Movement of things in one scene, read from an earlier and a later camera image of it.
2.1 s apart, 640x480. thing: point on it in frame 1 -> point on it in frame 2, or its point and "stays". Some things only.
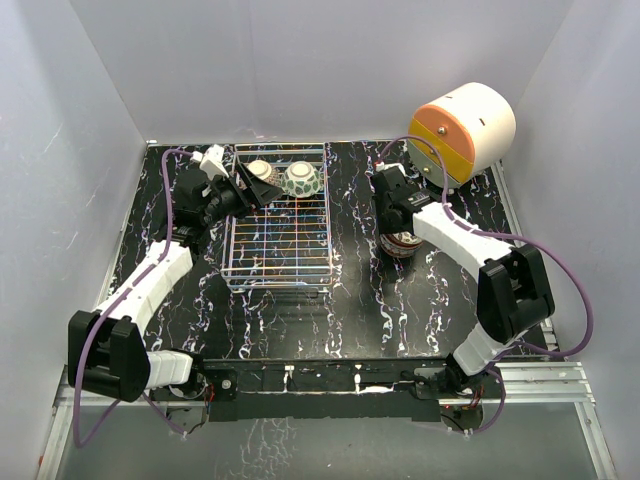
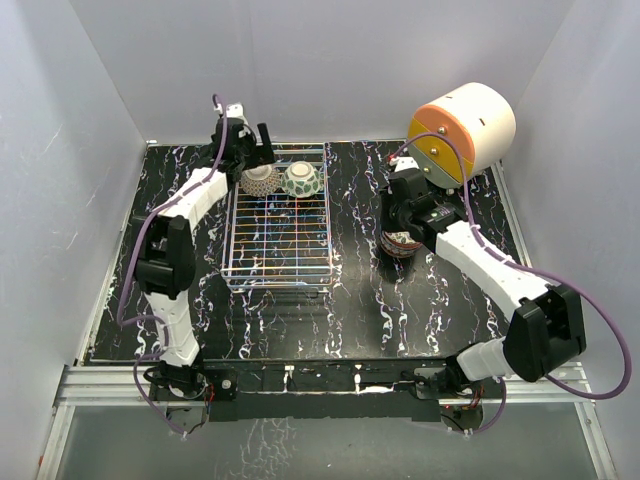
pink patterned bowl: (399, 244) stays
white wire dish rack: (283, 246) stays
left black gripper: (258, 191) -> (263, 154)
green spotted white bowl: (301, 179) stays
